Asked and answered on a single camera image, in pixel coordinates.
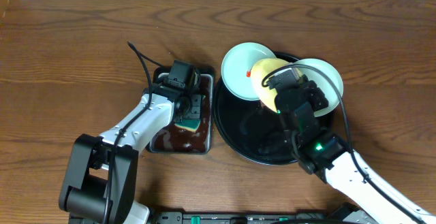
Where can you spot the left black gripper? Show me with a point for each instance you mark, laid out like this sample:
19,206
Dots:
192,110

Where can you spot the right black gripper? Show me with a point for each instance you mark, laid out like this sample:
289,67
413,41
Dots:
308,94

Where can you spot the green yellow sponge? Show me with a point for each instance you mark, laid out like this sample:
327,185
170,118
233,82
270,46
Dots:
191,125

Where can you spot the light green plate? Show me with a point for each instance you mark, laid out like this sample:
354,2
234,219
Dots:
322,83

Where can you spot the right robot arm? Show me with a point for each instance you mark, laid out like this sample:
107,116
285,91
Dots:
334,159

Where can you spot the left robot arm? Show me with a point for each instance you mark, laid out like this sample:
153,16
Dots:
100,181

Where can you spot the rectangular black soapy tray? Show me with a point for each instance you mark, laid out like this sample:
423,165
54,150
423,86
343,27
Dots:
172,139

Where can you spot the round black tray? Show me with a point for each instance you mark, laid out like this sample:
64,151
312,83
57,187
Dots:
253,128

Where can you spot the light blue plate left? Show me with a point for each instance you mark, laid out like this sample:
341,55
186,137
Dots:
236,68

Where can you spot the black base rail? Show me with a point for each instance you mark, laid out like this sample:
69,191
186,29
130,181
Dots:
227,218

